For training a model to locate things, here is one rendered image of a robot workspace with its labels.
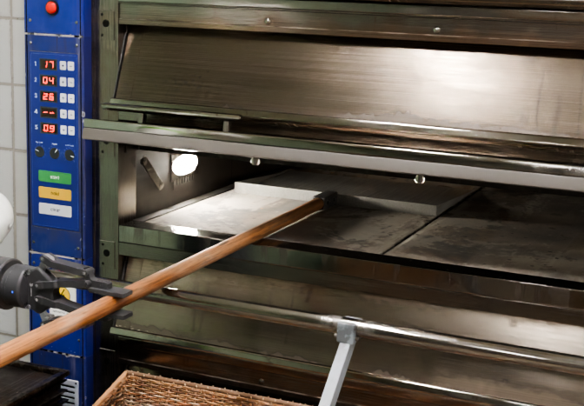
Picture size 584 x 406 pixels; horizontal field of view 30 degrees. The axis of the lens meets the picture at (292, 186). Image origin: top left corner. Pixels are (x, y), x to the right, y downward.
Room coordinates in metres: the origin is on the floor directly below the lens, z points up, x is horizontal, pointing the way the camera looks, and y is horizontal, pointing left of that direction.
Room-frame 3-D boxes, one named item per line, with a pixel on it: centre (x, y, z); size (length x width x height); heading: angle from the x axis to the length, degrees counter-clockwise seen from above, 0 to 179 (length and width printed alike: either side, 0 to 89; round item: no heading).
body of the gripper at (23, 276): (1.83, 0.44, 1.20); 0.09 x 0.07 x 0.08; 67
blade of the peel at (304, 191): (2.86, -0.17, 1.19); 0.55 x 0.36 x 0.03; 67
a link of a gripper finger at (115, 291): (1.77, 0.30, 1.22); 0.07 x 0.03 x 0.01; 67
